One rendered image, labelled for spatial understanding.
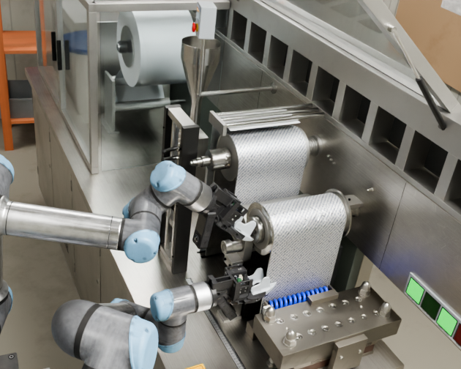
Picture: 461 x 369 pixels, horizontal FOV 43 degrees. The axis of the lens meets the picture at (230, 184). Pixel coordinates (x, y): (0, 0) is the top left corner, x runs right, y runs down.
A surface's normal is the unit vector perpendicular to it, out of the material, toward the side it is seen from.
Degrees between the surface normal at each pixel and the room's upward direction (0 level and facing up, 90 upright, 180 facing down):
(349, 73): 90
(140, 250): 90
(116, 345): 44
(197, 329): 0
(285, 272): 90
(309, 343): 0
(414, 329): 0
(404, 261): 90
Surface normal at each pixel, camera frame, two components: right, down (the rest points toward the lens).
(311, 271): 0.43, 0.51
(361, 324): 0.11, -0.85
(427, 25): -0.92, 0.11
